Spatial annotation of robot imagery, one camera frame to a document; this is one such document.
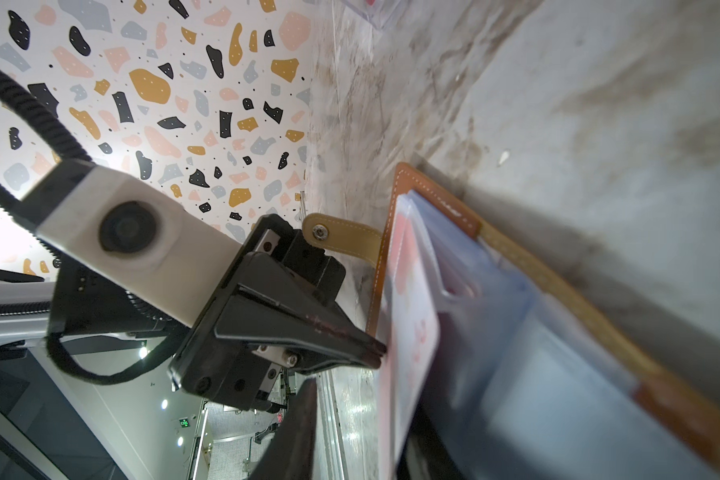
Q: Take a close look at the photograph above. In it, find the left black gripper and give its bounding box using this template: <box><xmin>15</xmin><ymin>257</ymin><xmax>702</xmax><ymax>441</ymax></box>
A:
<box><xmin>168</xmin><ymin>214</ymin><xmax>387</xmax><ymax>412</ymax></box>

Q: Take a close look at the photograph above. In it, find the white red credit card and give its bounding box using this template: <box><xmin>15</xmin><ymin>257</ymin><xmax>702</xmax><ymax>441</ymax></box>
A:
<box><xmin>376</xmin><ymin>194</ymin><xmax>440</xmax><ymax>479</ymax></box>

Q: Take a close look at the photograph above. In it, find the brown leather card holder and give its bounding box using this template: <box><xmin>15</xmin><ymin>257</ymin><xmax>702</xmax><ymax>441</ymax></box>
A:
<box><xmin>302</xmin><ymin>163</ymin><xmax>720</xmax><ymax>479</ymax></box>

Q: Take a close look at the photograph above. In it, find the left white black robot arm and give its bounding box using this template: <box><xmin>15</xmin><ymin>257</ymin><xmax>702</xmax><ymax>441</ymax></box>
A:
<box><xmin>0</xmin><ymin>204</ymin><xmax>386</xmax><ymax>412</ymax></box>

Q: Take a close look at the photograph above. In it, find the clear plastic card box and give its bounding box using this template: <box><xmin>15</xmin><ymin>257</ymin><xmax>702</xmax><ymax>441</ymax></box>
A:
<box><xmin>342</xmin><ymin>0</ymin><xmax>409</xmax><ymax>30</ymax></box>

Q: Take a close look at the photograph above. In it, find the black corrugated cable conduit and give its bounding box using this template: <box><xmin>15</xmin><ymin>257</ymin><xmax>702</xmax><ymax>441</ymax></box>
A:
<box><xmin>0</xmin><ymin>55</ymin><xmax>181</xmax><ymax>386</ymax></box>

